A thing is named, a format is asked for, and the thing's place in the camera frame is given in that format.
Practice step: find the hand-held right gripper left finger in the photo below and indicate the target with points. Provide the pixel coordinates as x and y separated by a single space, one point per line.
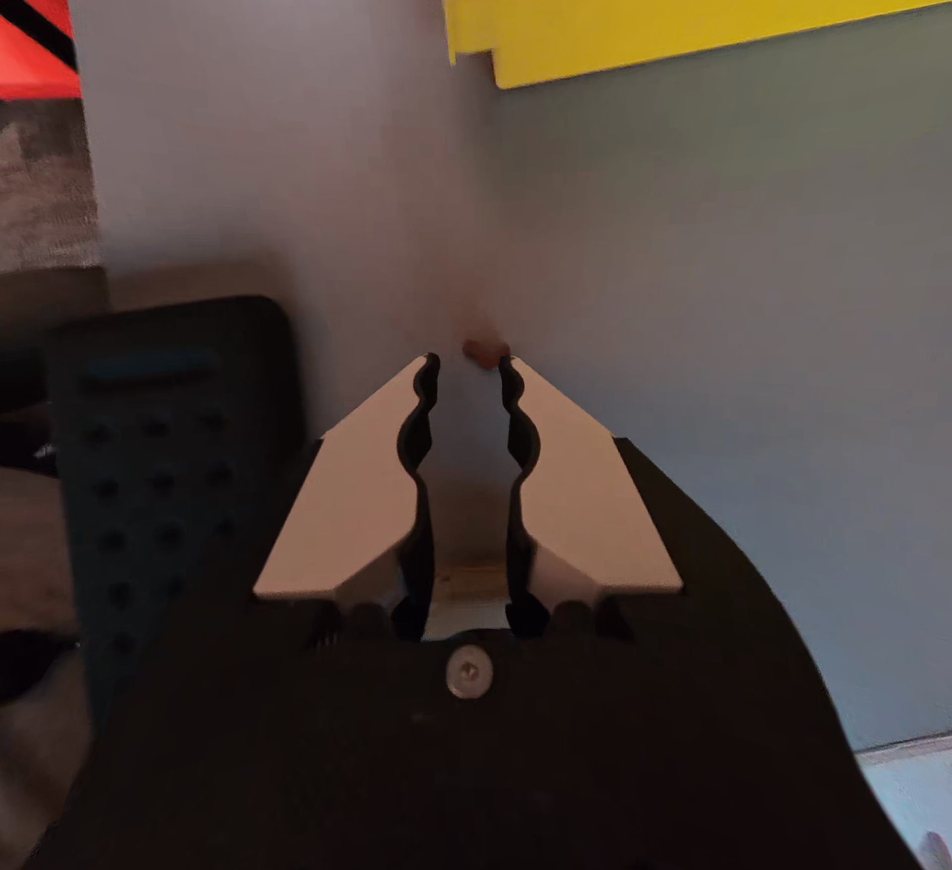
349 491

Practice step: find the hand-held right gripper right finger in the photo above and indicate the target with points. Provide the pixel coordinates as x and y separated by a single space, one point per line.
587 498

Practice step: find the small brown brick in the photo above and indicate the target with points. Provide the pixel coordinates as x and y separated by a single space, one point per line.
483 352

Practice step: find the grey desk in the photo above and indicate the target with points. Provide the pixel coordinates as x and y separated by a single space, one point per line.
706 275

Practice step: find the black perforated panel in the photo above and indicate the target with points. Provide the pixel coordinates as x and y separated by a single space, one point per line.
171 453

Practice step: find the red box with black stripe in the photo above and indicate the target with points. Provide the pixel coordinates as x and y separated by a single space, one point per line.
30 0

